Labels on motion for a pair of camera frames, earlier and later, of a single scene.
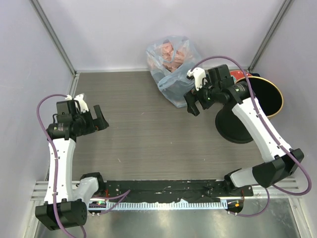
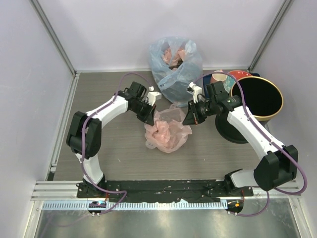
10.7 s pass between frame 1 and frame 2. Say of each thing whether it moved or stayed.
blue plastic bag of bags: stayed
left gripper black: moved
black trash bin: stayed
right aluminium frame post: stayed
